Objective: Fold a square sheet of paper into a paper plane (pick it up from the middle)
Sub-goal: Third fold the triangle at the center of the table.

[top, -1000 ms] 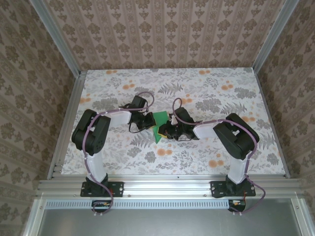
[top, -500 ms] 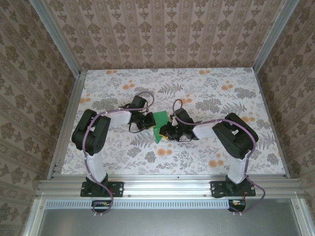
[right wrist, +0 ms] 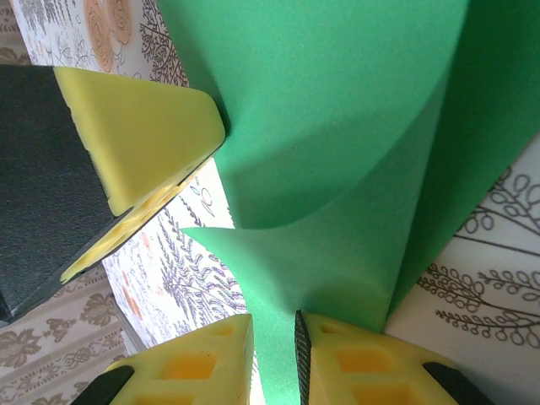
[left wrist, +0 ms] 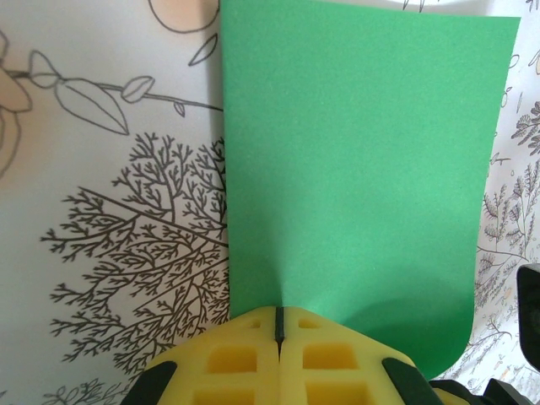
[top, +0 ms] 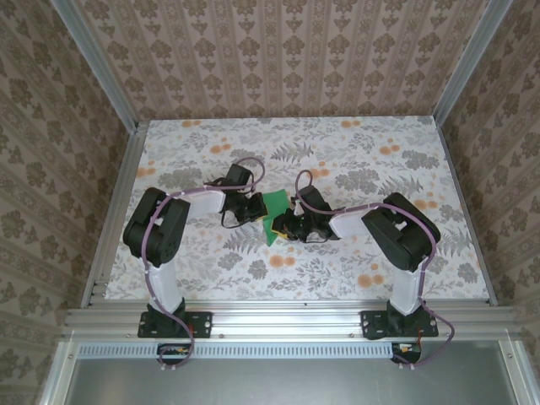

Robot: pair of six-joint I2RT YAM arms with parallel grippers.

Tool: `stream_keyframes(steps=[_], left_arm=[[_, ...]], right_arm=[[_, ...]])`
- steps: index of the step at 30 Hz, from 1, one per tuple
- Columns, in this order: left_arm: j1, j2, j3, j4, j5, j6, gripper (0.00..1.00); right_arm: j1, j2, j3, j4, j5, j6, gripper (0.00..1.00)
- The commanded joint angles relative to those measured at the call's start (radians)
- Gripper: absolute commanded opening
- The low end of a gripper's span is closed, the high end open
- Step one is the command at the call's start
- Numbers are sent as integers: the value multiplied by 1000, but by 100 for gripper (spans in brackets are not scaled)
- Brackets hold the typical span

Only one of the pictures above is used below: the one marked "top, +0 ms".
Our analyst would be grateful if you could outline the green cloth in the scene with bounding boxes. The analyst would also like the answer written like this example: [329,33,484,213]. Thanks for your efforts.
[260,189,292,246]

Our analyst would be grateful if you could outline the floral table cover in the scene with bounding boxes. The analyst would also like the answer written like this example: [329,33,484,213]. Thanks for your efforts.
[102,117,494,302]

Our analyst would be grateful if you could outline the grey metal panel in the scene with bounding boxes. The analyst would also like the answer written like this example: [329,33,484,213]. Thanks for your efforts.
[40,340,540,405]

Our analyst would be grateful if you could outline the black control board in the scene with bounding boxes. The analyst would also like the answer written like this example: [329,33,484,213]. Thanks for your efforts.
[391,341,424,365]
[156,343,193,367]

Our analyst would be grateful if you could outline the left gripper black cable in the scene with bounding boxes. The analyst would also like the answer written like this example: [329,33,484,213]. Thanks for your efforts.
[221,210,250,231]

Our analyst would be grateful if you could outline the aluminium cross rail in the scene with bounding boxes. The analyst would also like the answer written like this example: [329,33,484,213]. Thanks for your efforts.
[61,306,524,341]

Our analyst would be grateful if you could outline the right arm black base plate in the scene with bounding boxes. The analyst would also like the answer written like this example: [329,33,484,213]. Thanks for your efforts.
[359,310,440,341]

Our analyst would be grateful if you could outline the aluminium side rail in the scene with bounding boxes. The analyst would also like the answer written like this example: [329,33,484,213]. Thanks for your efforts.
[432,117,498,305]
[80,121,149,309]

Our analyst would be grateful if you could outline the grey slotted cable duct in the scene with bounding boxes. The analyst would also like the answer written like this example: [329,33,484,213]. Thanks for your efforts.
[78,342,396,359]

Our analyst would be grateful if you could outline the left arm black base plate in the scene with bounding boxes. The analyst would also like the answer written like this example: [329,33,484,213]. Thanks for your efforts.
[138,310,213,339]

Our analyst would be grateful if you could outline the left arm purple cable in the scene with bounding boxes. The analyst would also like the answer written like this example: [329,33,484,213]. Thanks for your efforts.
[141,156,267,373]

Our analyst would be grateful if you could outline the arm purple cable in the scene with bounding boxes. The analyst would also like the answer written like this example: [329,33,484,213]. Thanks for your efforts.
[141,156,267,373]
[294,170,456,373]

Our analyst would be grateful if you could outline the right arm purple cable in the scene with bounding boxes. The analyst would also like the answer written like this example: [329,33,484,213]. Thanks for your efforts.
[294,170,456,373]

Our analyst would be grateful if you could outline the aluminium frame post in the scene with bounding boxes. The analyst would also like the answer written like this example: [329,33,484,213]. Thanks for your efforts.
[434,0,514,126]
[53,0,141,132]

